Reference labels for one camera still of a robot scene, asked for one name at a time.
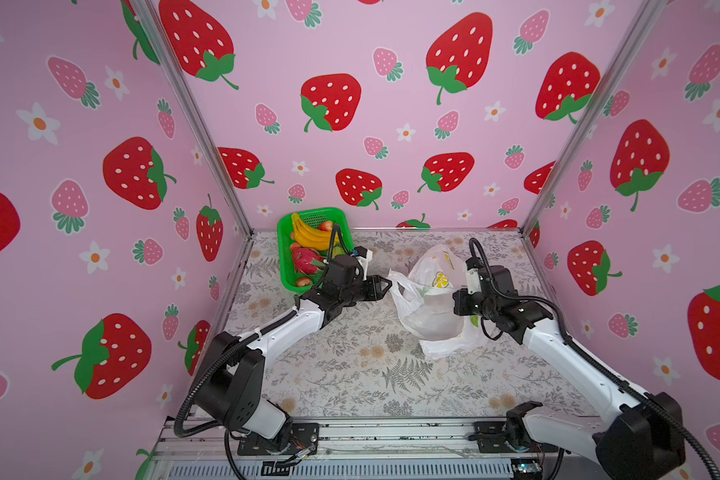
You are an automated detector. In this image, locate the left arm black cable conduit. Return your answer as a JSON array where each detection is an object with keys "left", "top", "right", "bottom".
[{"left": 173, "top": 224, "right": 349, "bottom": 438}]

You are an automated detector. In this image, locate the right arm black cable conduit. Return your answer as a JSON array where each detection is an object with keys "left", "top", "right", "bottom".
[{"left": 467, "top": 237, "right": 720, "bottom": 480}]

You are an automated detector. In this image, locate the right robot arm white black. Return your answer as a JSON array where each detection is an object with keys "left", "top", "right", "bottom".
[{"left": 453, "top": 260, "right": 686, "bottom": 479}]

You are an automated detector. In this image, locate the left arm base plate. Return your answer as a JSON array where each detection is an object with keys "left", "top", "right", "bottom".
[{"left": 236, "top": 422, "right": 320, "bottom": 456}]

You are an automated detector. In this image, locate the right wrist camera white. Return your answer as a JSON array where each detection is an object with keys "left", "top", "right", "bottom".
[{"left": 466, "top": 268, "right": 482, "bottom": 295}]

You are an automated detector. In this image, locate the aluminium front rail frame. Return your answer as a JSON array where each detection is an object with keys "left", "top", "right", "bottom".
[{"left": 143, "top": 417, "right": 607, "bottom": 479}]

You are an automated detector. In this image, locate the yellow fake banana bunch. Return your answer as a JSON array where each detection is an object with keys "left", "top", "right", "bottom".
[{"left": 291, "top": 213, "right": 336, "bottom": 251}]

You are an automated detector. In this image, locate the red fake dragon fruit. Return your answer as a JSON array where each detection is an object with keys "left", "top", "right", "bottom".
[{"left": 291, "top": 247, "right": 326, "bottom": 276}]

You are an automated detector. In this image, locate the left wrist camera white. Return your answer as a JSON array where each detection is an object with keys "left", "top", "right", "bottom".
[{"left": 352, "top": 246, "right": 373, "bottom": 277}]

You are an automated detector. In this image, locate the green plastic basket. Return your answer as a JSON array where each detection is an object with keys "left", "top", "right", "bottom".
[{"left": 277, "top": 207, "right": 355, "bottom": 293}]

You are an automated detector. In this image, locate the white lemon print plastic bag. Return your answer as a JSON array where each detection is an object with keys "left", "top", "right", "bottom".
[{"left": 388, "top": 244, "right": 488, "bottom": 361}]

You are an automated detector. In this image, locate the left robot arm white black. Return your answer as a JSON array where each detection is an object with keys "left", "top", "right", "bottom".
[{"left": 174, "top": 255, "right": 392, "bottom": 451}]

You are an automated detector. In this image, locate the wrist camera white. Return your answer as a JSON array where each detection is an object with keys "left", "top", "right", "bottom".
[
  {"left": 466, "top": 268, "right": 482, "bottom": 295},
  {"left": 352, "top": 246, "right": 373, "bottom": 277}
]

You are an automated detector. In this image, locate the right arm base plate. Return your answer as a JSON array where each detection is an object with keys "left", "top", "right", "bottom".
[{"left": 467, "top": 401, "right": 558, "bottom": 453}]

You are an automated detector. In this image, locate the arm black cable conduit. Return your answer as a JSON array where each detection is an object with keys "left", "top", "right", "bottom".
[
  {"left": 467, "top": 237, "right": 720, "bottom": 480},
  {"left": 173, "top": 224, "right": 349, "bottom": 438}
]

